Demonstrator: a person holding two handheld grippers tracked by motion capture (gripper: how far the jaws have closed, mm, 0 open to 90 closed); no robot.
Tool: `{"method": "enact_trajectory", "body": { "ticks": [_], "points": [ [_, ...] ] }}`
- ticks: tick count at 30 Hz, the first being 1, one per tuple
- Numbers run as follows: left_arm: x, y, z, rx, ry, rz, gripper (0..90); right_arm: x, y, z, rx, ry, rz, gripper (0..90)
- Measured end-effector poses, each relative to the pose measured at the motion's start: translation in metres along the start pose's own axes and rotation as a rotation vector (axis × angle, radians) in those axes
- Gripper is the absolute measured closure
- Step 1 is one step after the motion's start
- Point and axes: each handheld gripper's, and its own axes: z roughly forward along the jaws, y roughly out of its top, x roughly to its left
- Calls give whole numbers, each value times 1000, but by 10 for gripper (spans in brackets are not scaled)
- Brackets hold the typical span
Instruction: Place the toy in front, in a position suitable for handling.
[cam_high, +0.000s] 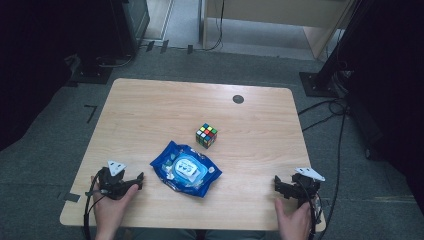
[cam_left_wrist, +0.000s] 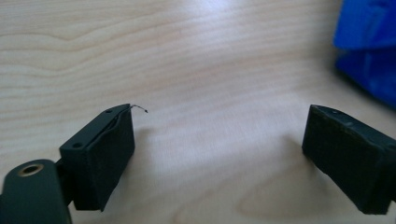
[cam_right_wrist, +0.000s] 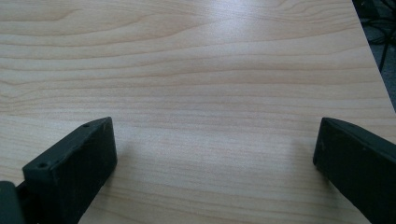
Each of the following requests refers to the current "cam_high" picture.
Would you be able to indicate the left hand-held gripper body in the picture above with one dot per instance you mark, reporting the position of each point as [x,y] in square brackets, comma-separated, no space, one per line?
[111,186]

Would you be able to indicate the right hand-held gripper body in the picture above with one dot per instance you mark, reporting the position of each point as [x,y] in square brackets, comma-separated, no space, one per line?
[301,188]

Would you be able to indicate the blue wet wipe packet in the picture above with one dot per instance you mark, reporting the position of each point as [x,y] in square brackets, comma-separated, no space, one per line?
[186,170]

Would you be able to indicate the colourful puzzle cube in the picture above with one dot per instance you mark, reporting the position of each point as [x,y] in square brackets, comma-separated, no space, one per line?
[206,135]

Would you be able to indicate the person's left hand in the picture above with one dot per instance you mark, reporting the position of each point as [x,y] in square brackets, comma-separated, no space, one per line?
[106,210]

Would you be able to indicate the person's right hand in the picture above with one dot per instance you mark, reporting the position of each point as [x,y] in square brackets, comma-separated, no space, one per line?
[295,223]

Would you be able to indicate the grey floor tape piece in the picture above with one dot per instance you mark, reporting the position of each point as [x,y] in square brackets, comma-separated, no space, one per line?
[70,197]

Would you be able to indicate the angled black floor tape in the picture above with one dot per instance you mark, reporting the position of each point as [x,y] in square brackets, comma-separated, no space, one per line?
[91,110]

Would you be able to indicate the round black table grommet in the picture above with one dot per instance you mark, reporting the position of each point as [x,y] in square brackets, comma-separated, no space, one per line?
[238,99]

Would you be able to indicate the black stand base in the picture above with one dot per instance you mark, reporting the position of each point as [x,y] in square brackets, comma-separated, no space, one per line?
[91,75]

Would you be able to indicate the short black tape strip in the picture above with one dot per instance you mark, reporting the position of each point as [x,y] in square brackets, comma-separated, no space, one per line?
[164,46]
[190,49]
[150,46]

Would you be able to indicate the dark curtain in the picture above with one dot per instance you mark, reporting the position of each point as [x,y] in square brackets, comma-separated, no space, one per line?
[393,83]
[30,66]

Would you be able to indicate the dark cabinet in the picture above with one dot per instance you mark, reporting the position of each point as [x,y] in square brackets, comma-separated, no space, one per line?
[133,23]

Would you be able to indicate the light wooden furniture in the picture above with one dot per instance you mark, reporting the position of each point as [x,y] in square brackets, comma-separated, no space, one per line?
[276,13]

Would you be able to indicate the black stand with base plate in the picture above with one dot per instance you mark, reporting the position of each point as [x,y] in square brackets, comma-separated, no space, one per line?
[318,85]

